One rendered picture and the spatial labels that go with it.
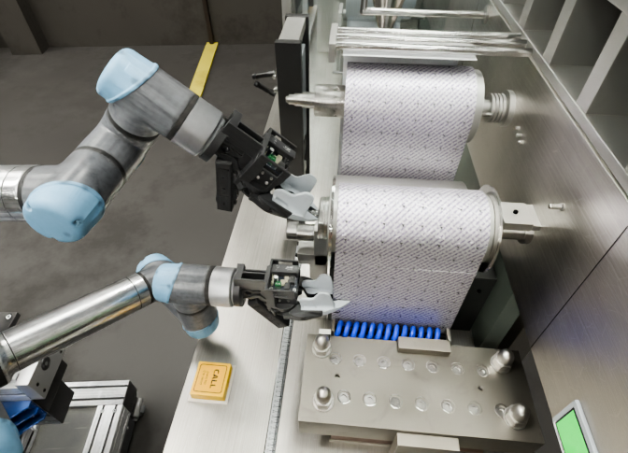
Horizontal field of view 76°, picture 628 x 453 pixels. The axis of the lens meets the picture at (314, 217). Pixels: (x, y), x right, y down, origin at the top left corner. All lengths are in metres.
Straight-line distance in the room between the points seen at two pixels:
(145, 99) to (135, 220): 2.12
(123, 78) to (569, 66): 0.67
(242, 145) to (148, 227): 2.05
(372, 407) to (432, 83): 0.58
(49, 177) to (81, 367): 1.66
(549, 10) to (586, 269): 0.50
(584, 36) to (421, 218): 0.37
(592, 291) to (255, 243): 0.80
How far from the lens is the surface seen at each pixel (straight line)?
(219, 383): 0.91
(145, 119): 0.59
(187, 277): 0.78
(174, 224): 2.56
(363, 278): 0.72
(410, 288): 0.74
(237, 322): 0.99
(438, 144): 0.82
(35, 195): 0.56
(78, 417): 1.83
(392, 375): 0.79
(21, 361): 0.88
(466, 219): 0.66
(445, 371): 0.82
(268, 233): 1.15
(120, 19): 4.98
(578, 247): 0.64
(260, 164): 0.58
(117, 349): 2.15
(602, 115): 0.68
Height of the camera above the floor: 1.74
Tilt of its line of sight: 45 degrees down
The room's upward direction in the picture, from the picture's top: straight up
